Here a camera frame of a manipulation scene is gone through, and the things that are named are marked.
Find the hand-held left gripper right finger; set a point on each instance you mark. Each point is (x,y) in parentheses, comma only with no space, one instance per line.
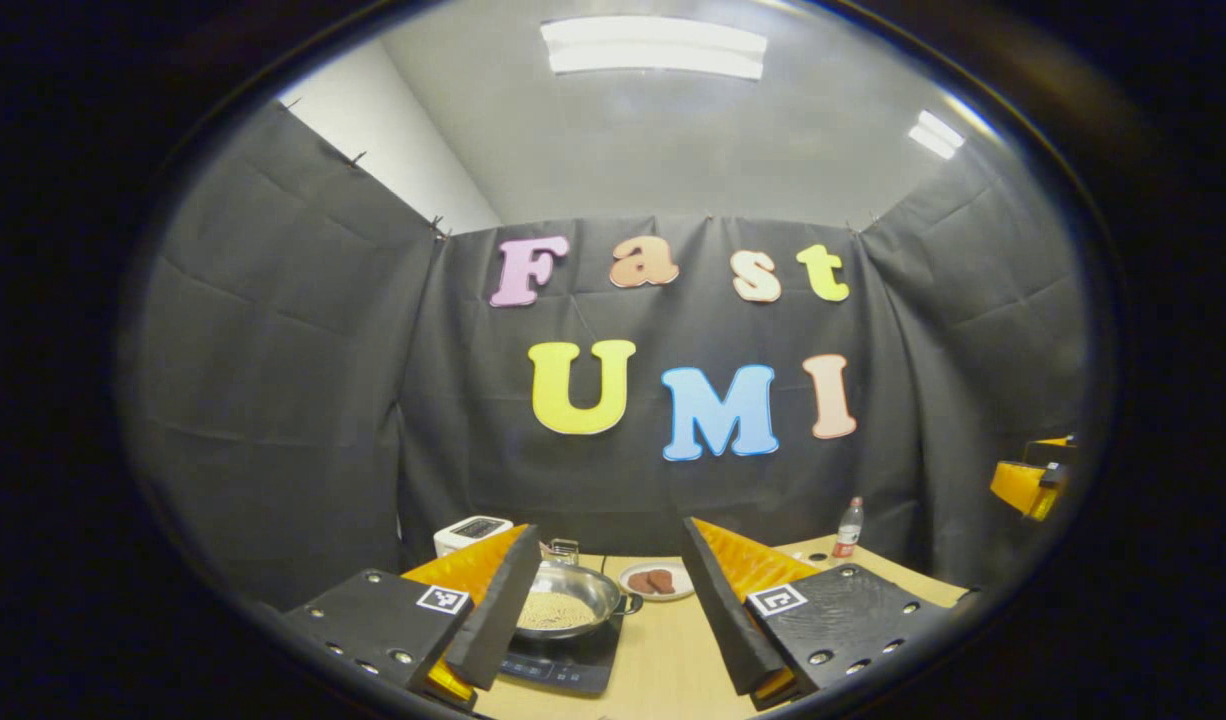
(723,625)

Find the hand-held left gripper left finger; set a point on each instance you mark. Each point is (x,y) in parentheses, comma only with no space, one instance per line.
(493,625)

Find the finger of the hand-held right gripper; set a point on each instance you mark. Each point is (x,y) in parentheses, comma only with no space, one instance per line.
(1028,485)

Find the black induction cooktop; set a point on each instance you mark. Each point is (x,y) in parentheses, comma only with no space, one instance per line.
(563,665)

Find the white round plate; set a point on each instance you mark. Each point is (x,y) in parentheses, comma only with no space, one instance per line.
(673,590)

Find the pile of soybeans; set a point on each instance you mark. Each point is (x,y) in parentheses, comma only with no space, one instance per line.
(556,610)

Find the brown meat patty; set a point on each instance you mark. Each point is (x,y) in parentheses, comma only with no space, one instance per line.
(663,580)
(641,582)

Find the white toaster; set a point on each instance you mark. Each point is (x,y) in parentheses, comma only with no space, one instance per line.
(471,530)

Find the clear plastic bottle red label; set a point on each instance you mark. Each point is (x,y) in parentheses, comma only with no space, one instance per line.
(849,530)

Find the small ceiling light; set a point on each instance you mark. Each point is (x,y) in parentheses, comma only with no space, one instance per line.
(936,134)

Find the long ceiling light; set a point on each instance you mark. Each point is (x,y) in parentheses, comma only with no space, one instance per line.
(655,47)

